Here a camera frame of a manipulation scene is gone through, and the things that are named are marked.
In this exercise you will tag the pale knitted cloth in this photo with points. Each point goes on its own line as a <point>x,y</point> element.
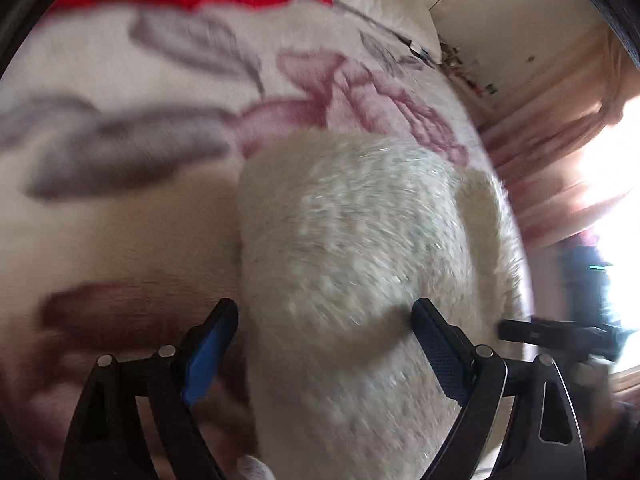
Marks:
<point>255,469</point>

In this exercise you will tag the cream fuzzy coat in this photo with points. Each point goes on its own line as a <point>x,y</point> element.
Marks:
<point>360,260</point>

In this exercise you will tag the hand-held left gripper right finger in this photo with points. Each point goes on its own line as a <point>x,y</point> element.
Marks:
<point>442,355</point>

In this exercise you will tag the floral plush blanket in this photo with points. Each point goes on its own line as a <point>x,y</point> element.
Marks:
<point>150,160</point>

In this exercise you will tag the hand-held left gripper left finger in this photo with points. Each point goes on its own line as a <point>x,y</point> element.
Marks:
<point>205,360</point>

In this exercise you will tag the pink curtain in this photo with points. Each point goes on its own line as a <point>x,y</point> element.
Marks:
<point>560,160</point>

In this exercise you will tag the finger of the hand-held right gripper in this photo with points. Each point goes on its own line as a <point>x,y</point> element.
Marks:
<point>555,335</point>

